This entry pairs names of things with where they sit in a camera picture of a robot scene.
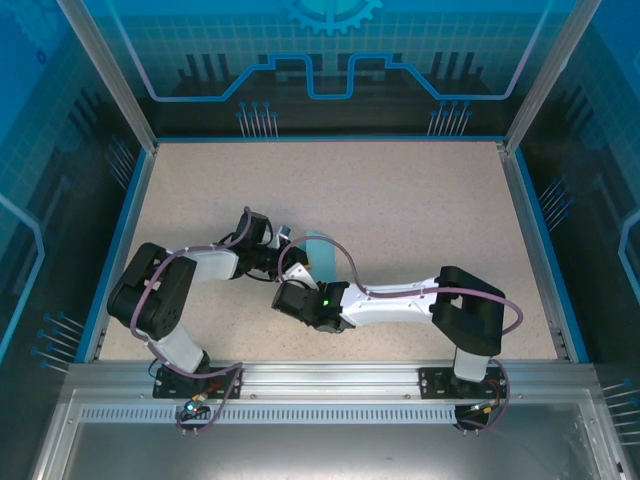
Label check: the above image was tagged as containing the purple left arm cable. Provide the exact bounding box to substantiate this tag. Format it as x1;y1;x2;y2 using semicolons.
128;205;254;436

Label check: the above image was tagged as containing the teal paper sheet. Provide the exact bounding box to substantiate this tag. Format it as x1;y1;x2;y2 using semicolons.
299;230;337;287

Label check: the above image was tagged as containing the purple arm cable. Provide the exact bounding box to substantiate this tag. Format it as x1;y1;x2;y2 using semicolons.
128;205;254;436
277;237;525;437

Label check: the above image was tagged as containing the aluminium frame post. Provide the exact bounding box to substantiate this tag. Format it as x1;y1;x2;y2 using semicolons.
55;0;160;154
502;0;604;154

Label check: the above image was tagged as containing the aluminium mounting rail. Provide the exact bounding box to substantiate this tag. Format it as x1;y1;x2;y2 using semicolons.
67;360;599;401

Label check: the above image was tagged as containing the slotted grey cable duct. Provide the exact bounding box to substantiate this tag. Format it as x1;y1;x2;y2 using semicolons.
79;405;459;425

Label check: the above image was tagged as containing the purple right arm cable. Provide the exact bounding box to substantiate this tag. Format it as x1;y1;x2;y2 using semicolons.
277;237;525;437

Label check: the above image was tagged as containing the aluminium side rail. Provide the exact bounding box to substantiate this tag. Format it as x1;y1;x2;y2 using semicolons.
498;141;572;362

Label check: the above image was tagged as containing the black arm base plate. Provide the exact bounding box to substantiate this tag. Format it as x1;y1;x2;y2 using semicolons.
152;366;245;400
418;366;506;400

